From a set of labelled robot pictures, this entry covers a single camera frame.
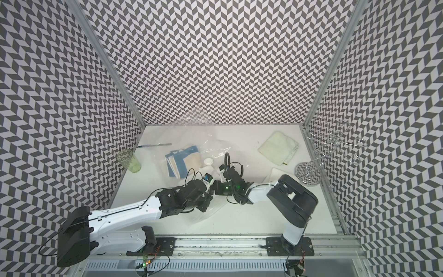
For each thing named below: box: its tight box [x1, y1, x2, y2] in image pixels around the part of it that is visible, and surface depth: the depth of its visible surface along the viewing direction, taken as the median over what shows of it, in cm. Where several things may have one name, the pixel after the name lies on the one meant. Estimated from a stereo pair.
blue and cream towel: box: [164, 145, 202, 180], surface depth 98 cm
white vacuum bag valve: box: [203, 157, 214, 166], surface depth 99 cm
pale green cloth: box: [257, 130, 299, 166], surface depth 107 cm
